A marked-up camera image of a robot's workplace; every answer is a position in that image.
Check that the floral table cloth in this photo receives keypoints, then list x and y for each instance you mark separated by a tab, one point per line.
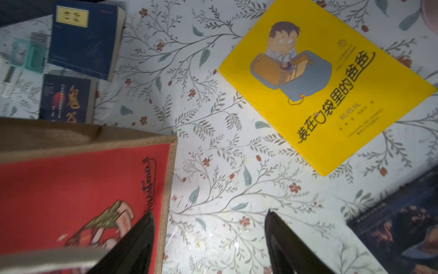
231	166

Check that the jute canvas Christmas bag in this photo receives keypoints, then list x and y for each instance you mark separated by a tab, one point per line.
71	192

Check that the blue book back left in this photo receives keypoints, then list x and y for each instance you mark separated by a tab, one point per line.
86	37

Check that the yellow cartoon book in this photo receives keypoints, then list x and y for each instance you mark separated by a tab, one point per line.
324	87

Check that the dark portrait book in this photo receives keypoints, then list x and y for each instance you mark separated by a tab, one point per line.
402	230
68	98

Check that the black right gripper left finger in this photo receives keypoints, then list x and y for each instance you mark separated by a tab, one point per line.
133	254

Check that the dark portrait book right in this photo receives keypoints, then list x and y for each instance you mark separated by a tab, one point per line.
402	230

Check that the dark portrait book left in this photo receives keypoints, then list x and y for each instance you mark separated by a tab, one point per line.
68	98

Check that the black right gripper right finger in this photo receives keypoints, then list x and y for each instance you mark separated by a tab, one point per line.
287	252

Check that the mint green small box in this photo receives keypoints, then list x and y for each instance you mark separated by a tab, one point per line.
28	55

